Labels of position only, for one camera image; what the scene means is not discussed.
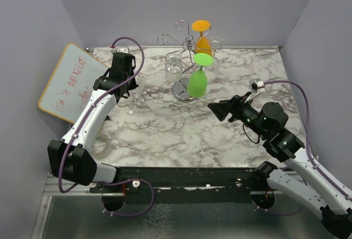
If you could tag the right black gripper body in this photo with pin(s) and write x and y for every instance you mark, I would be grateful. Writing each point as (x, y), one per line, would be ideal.
(243, 110)

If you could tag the green plastic wine glass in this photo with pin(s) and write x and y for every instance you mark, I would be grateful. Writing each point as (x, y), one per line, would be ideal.
(197, 83)

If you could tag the clear wine glass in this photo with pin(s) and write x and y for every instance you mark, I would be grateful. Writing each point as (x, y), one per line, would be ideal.
(173, 67)
(216, 44)
(132, 106)

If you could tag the orange plastic wine glass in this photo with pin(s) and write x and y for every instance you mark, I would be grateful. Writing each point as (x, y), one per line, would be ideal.
(202, 44)

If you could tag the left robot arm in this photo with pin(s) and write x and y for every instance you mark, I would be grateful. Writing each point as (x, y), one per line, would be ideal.
(70, 158)

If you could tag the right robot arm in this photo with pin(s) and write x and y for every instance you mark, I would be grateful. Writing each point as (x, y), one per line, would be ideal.
(323, 194)

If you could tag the chrome wine glass rack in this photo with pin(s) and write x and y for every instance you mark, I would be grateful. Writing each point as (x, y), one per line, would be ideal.
(186, 52)

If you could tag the clear tape roll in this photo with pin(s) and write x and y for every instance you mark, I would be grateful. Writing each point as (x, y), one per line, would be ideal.
(102, 147)

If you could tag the small whiteboard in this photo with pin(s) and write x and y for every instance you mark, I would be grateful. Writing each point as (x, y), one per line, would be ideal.
(71, 83)

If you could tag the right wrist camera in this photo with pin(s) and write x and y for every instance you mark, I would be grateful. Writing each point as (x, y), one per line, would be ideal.
(257, 86)

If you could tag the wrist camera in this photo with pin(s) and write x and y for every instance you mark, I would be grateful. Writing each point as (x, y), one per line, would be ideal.
(257, 86)
(124, 49)

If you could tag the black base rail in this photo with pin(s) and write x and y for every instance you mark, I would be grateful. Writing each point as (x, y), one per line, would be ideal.
(142, 185)

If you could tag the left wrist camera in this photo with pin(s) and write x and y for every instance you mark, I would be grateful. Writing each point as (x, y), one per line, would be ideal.
(124, 49)

